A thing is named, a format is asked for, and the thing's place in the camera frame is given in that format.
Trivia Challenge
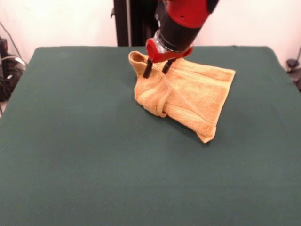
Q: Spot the tan terry towel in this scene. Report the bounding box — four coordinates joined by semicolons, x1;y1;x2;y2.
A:
128;50;236;144

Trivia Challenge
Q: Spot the dark green table cloth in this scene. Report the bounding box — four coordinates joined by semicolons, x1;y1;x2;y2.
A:
0;46;301;226

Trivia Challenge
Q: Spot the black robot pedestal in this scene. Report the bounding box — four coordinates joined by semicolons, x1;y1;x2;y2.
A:
110;0;165;47

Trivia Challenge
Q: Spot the dark grey stand base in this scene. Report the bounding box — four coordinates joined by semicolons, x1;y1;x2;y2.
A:
286;58;301;92

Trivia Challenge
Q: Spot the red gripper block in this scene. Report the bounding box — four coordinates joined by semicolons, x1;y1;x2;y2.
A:
143;39;194;79

